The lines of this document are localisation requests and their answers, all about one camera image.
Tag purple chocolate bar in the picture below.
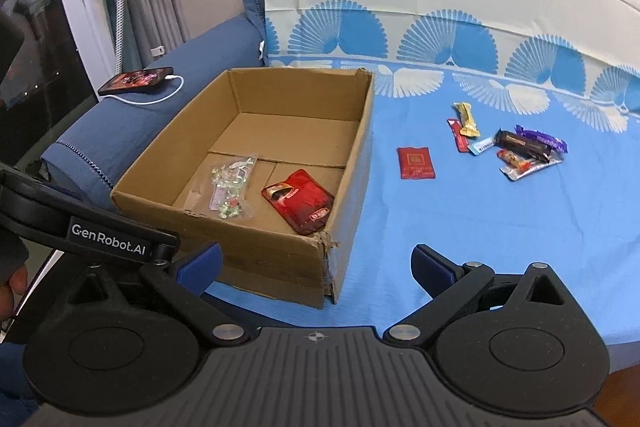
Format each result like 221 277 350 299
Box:
514 124 569 154

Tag red square snack packet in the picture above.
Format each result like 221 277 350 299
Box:
397 146 437 180

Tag black snack bar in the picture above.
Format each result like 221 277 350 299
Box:
494 129 552 160

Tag dark red snack pouch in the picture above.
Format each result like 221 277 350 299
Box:
261 169 335 236

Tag blue fan-print bedsheet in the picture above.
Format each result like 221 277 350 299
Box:
205 0 640 349

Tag person's left hand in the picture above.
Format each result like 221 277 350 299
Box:
0 264 30 324

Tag blue stitched bolster cushion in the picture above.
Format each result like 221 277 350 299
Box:
40 14 267 219

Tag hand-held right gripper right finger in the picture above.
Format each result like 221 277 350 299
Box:
382 244 577 349

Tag white door frame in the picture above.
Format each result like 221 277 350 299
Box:
47 0 122 98

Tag cardboard box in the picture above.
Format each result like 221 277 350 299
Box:
110 67 376 310

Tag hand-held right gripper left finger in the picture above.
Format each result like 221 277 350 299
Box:
62 243 257 349

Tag silver and red snack bar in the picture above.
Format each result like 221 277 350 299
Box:
496 148 565 182

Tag light blue snack packet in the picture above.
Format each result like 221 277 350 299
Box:
467 137 499 156

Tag braided steamer hose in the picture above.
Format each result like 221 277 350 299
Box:
112 0 127 76

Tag clear bag of green candies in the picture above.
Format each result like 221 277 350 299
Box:
207 152 259 221

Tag blue denim pants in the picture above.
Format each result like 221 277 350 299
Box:
0 342 39 427

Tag red and white stick packet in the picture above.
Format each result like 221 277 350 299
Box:
446 118 471 154

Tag black smartphone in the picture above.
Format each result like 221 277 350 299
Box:
97 66 175 97

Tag white charging cable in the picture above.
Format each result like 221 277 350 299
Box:
107 74 185 107

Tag gold snack bar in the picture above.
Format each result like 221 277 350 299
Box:
452 101 482 139

